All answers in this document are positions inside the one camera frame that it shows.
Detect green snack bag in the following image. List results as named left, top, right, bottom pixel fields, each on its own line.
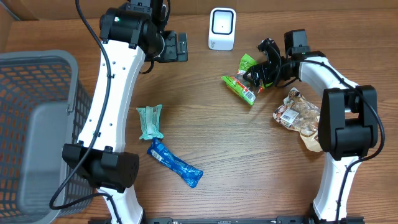
left=221, top=54, right=270, bottom=106

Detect beige brown nut snack bag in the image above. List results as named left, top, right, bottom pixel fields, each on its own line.
left=273, top=87, right=322, bottom=152

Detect light teal snack packet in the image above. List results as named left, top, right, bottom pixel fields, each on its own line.
left=136, top=105, right=164, bottom=140

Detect blue snack packet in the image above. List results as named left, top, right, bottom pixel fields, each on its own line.
left=147, top=138, right=203, bottom=188

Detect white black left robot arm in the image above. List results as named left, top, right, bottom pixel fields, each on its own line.
left=62, top=1, right=187, bottom=223

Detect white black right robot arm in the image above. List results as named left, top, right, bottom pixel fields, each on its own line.
left=243, top=29, right=385, bottom=223

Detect white barcode scanner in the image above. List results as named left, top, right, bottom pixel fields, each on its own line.
left=208, top=7, right=236, bottom=51

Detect grey plastic mesh basket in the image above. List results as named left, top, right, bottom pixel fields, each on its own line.
left=1, top=50, right=93, bottom=223

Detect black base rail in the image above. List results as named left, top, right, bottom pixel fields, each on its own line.
left=146, top=215, right=364, bottom=224

